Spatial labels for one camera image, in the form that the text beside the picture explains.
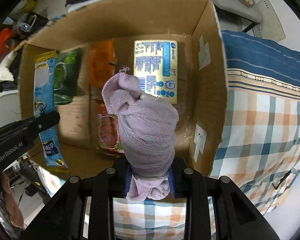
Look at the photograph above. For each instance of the red snack bag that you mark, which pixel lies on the red snack bag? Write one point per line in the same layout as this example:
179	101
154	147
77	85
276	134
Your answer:
105	130

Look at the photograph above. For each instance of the blue printed cardboard box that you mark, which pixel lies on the blue printed cardboard box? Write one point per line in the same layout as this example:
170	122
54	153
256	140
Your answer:
126	21

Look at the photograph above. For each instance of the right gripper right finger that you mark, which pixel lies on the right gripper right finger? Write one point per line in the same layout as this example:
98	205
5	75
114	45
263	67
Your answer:
235	215

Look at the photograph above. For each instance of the yellow tissue pack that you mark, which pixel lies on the yellow tissue pack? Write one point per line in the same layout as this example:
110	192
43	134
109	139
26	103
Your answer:
156	67

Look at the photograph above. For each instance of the blue long snack pack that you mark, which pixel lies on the blue long snack pack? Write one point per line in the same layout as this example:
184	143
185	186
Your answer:
43	102

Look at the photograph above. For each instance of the purple fluffy towel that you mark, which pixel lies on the purple fluffy towel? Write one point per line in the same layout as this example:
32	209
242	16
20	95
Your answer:
147	134

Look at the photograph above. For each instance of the plaid checked blanket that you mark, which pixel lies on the plaid checked blanket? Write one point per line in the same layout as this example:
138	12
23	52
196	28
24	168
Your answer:
260	147

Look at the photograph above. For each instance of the green snack bag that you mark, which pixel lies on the green snack bag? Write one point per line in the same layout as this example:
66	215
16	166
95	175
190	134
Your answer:
66	74

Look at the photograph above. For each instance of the orange snack bag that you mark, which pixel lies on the orange snack bag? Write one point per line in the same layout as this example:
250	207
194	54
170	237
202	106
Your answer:
101	63

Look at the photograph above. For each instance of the grey chair by wall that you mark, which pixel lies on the grey chair by wall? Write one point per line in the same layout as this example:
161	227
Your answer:
236	7

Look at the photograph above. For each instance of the grey chair left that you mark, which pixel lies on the grey chair left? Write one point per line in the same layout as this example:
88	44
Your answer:
9	107

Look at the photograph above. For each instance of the white goose plush toy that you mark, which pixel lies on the white goose plush toy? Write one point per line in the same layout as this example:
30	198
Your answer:
5	74

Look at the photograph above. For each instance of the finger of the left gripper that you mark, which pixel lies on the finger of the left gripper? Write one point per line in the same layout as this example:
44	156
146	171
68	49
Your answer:
42	123

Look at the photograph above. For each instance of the left hand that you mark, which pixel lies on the left hand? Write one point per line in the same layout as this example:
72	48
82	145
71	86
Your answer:
14	213

